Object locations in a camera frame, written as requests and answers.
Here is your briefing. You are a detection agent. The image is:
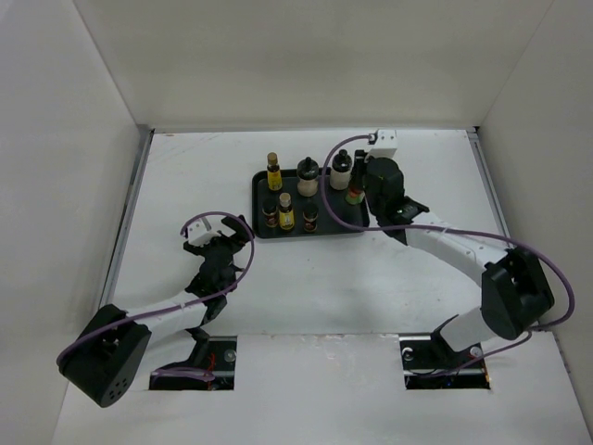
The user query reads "white pepper grinder bottle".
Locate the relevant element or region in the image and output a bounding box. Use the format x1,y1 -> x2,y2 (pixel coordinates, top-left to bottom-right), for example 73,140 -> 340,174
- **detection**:
330,148 -> 353,191

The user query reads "tall red sauce bottle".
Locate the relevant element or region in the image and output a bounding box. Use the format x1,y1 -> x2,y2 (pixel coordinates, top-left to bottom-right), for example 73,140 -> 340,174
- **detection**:
345,169 -> 365,206

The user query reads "small brown spice jar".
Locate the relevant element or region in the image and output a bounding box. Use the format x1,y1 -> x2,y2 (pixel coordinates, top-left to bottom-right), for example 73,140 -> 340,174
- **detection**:
261,197 -> 278,228

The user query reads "yellow-label brown sauce bottle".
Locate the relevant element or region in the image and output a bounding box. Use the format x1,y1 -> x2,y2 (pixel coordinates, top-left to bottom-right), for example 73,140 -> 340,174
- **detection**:
278,192 -> 295,232

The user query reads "beige spice grinder bottle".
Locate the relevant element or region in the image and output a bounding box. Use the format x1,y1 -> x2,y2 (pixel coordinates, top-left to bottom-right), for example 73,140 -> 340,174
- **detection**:
296,157 -> 320,197

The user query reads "small yellow-label oil bottle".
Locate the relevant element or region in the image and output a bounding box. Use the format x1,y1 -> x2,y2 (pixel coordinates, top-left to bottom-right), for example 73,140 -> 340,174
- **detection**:
267,152 -> 283,192

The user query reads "dark-lid brown spice jar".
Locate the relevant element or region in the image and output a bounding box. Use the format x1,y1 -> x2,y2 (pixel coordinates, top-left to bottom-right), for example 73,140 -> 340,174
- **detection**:
303,202 -> 319,233

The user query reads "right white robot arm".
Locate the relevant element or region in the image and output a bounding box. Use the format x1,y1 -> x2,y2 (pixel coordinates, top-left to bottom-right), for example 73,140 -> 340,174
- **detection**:
353,150 -> 555,367

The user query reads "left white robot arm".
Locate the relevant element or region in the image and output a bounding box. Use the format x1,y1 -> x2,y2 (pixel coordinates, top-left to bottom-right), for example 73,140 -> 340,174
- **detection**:
56,211 -> 255,408

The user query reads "black rectangular plastic tray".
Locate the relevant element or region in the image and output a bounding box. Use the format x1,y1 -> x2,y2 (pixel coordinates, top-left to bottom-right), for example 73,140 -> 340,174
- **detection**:
251,169 -> 370,239

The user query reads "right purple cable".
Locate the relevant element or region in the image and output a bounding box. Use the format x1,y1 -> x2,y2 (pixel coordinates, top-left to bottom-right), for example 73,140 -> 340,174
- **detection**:
322,133 -> 576,379

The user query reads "purple cable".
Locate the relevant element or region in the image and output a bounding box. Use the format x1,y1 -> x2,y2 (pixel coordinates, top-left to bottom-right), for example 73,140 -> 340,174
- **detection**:
322,133 -> 576,379
56,210 -> 257,384

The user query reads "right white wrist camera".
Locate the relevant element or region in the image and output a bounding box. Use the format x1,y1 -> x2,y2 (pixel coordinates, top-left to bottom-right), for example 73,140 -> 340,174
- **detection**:
368,129 -> 398,159

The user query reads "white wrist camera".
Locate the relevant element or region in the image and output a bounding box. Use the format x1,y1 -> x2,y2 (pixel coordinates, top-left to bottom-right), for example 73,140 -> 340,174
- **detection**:
181,217 -> 221,247
368,129 -> 398,159

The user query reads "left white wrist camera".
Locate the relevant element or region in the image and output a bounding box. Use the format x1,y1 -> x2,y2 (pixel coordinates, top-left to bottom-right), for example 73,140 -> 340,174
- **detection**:
181,217 -> 221,247

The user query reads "left table mount opening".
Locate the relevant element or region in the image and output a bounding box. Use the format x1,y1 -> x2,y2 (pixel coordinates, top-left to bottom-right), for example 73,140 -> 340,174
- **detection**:
148,327 -> 238,391

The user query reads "table mount opening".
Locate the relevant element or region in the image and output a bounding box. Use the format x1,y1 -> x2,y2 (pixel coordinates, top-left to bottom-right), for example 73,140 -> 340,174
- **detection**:
398,333 -> 490,390
148,327 -> 238,391

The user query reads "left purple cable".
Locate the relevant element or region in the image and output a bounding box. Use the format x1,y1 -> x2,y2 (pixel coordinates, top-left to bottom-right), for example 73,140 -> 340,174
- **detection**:
56,210 -> 257,384

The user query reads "right table mount opening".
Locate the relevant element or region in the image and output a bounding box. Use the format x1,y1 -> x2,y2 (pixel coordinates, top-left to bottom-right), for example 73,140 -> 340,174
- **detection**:
398,333 -> 490,390

